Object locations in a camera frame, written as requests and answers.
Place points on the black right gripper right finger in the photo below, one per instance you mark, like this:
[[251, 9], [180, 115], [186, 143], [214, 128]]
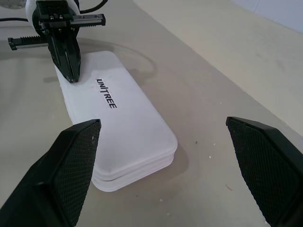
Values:
[[267, 165]]

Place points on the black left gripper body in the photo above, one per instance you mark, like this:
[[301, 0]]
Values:
[[53, 21]]

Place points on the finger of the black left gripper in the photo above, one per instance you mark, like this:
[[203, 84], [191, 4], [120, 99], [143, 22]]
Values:
[[74, 56], [59, 56]]

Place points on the white Unitree pencil case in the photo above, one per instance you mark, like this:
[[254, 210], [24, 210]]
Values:
[[132, 132]]

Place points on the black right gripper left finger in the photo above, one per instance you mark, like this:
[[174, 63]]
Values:
[[59, 177]]

